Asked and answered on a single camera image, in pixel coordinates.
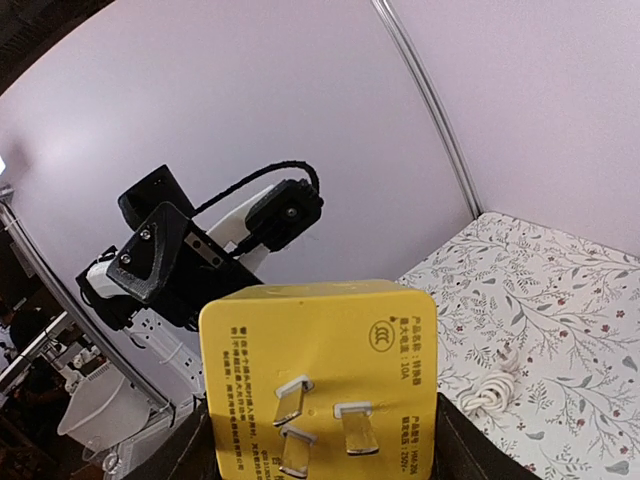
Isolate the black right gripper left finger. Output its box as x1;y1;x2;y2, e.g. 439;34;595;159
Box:
125;403;220;480

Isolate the yellow cube plug adapter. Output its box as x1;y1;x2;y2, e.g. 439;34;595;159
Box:
199;280;438;479

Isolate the white plastic basin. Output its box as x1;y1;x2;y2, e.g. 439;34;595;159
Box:
57;369;151;448

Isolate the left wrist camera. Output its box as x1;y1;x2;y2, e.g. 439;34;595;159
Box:
193;160;324;258

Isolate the floral table mat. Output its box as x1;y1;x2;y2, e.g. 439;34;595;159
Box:
400;213;639;479

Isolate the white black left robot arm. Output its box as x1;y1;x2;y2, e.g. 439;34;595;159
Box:
76;165;267;397

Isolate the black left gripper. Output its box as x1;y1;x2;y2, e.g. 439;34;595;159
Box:
106;165;261;330

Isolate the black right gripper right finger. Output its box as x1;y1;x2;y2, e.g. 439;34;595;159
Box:
434;393;538;480

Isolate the left aluminium corner post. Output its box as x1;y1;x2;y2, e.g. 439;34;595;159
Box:
371;0;483;219

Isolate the white cable of purple strip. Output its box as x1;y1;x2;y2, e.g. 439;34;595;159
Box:
459;344;524;421

